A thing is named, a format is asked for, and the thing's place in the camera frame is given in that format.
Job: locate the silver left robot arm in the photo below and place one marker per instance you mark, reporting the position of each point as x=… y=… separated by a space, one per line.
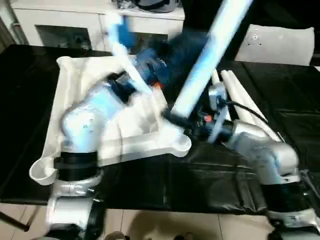
x=82 y=125

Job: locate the white cabinet with glass doors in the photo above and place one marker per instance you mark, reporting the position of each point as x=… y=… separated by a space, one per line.
x=62 y=15

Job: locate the grey helmet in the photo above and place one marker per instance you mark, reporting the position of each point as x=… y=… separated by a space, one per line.
x=157 y=5

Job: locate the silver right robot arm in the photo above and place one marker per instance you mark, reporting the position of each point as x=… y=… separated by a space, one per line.
x=270 y=155

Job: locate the black work mat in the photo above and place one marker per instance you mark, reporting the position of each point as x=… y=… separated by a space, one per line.
x=25 y=112

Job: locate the white plastic table top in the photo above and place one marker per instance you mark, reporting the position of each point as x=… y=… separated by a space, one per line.
x=137 y=145

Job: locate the black cabinet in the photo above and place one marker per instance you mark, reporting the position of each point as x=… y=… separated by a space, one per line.
x=197 y=17

